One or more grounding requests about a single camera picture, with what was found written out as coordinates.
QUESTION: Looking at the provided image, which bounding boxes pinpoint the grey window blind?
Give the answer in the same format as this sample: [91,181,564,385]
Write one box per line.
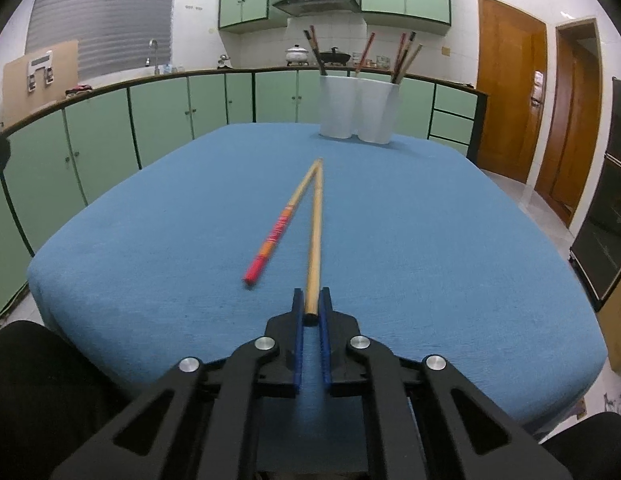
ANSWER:
[25,0,174,79]

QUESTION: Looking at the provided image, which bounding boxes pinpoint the black wok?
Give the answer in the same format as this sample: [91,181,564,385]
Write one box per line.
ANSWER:
[320,47,351,66]

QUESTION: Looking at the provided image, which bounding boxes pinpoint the light wooden chopstick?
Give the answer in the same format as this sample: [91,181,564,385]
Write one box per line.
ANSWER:
[243,158,321,287]

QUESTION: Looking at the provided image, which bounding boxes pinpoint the cardboard box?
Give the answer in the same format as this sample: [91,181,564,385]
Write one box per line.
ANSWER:
[597,283,621,372]

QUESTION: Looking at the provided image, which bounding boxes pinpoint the plain bamboo chopstick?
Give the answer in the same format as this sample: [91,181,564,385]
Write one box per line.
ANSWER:
[304,159,325,326]

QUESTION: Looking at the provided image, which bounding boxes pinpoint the metal kettle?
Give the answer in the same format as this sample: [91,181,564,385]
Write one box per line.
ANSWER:
[217,53,232,70]

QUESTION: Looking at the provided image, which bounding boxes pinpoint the blue table cloth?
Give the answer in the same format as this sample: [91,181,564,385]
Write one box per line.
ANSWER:
[25,122,609,470]

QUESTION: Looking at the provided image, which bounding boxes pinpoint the bamboo chopstick red pattern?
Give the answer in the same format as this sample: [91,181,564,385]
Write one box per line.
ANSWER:
[391,32,407,82]

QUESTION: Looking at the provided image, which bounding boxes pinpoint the black cabinet at right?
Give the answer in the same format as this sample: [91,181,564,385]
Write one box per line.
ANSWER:
[569,78,621,311]

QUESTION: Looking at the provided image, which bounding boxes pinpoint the black range hood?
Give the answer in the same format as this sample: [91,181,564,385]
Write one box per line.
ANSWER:
[274,0,361,18]

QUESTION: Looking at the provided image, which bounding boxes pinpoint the cardboard board with bracket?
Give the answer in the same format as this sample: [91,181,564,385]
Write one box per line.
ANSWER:
[0,40,78,128]

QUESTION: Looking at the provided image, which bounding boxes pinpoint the grey metal spoon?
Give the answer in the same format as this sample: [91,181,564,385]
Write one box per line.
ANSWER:
[395,44,423,84]

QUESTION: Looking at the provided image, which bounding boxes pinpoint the bamboo chopstick orange band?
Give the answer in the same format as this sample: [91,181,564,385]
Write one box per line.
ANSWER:
[354,32,376,77]

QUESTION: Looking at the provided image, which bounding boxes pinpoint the bamboo chopstick red end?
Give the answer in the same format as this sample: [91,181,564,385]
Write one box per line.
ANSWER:
[309,24,327,76]

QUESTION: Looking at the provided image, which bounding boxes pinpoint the black chopstick gold band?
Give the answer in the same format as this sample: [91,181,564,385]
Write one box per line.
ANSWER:
[303,29,327,76]

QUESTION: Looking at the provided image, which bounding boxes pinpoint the white cooking pot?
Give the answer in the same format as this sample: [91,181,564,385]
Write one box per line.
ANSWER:
[286,44,309,66]

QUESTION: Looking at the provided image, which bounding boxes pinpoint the white double utensil holder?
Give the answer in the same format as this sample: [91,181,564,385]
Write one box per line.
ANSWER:
[319,76,399,145]

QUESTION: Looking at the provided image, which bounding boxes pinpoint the brown wooden door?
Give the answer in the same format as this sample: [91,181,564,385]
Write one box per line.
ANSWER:
[477,0,548,183]

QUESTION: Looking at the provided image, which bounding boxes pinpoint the chrome kitchen faucet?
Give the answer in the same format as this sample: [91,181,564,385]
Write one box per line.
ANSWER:
[146,38,160,76]

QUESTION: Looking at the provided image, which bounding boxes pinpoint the green lower kitchen cabinets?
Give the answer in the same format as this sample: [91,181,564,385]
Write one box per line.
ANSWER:
[0,78,472,311]

